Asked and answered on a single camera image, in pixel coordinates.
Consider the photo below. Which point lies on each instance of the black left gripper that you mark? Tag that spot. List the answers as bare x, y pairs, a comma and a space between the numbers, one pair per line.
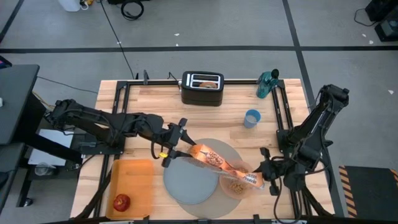
169, 135

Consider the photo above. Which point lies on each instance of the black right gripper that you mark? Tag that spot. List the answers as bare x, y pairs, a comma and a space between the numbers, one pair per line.
273, 174

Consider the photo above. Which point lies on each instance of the orange cereal bag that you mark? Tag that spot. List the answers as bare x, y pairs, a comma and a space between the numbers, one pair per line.
217, 160

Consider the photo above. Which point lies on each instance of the toasted bagel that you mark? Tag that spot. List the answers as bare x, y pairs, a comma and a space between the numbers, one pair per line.
208, 85

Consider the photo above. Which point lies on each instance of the teal bottle with black cap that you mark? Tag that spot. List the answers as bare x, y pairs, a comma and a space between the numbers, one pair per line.
264, 88

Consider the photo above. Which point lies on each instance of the red apple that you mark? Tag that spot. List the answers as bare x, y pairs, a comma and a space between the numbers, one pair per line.
121, 203

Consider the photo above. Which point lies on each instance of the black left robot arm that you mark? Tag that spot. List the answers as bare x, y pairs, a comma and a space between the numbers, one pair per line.
93, 119

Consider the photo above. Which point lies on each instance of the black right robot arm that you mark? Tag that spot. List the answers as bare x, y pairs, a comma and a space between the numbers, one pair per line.
323, 112

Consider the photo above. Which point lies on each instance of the cereal loops heap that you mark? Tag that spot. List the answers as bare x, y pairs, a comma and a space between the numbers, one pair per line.
237, 187

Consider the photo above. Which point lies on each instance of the pale pink bowl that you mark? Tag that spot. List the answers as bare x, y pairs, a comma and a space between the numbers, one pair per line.
227, 186

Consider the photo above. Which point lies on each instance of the grey round plate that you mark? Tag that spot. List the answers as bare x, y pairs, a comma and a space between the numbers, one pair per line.
214, 205
189, 183

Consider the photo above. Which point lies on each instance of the blue cup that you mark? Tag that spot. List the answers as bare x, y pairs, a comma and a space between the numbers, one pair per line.
252, 119

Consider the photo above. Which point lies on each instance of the black two-slot toaster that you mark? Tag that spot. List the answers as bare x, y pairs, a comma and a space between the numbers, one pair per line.
202, 96

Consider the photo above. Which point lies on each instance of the orange cutting board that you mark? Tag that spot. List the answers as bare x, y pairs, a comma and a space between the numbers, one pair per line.
130, 180

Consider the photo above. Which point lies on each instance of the black yellow hazard mat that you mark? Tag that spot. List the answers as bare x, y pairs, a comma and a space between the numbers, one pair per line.
370, 189

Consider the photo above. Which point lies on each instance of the white sheet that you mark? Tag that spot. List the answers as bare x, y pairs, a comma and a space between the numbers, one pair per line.
53, 140

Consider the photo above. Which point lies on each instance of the clear plastic cup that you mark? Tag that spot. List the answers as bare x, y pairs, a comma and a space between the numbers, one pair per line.
45, 169

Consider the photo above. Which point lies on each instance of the black floor box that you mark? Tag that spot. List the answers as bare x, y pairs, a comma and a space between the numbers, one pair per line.
115, 1

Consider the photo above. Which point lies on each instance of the black desk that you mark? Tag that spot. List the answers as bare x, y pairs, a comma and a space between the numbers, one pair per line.
18, 102

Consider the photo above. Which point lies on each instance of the white waste bin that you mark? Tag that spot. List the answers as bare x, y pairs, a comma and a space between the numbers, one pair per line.
70, 4

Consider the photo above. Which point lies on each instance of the black equipment case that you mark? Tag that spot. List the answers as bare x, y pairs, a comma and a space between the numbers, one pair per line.
387, 31
384, 9

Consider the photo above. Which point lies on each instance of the black aluminium rig frame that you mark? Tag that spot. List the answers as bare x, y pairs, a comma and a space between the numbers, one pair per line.
155, 82

